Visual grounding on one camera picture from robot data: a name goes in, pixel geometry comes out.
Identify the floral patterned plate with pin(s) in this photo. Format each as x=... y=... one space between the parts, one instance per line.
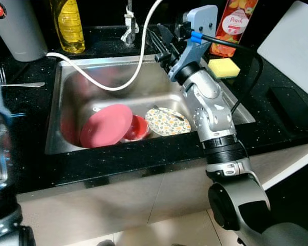
x=167 y=125

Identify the dark lower cabinet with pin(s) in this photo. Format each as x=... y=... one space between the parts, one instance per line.
x=297 y=195

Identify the steel sink faucet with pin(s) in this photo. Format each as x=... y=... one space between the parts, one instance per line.
x=129 y=31

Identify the white cutting board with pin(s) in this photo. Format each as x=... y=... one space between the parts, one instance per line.
x=292 y=41

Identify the pink plate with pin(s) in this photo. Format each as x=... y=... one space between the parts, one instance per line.
x=105 y=125

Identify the grey thermos with red logo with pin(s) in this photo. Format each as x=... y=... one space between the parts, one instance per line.
x=15 y=31

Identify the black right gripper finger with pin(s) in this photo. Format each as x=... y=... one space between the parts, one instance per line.
x=166 y=32
x=156 y=40

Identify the red peach juice carton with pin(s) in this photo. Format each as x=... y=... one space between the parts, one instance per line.
x=236 y=25

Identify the yellow sponge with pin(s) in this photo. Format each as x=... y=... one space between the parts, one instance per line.
x=224 y=67

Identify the yellow dish soap bottle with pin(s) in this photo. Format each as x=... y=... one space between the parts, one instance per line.
x=69 y=28

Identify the steel fork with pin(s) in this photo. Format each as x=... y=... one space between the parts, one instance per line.
x=25 y=84

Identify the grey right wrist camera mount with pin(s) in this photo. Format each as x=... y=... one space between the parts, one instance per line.
x=203 y=23

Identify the white plastic spoon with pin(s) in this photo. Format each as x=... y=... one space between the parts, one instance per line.
x=97 y=108

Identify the red bowl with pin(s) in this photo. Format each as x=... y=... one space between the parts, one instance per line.
x=138 y=128

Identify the stainless steel sink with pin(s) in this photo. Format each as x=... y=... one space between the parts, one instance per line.
x=92 y=82

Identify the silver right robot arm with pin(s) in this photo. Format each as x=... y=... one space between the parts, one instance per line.
x=210 y=107

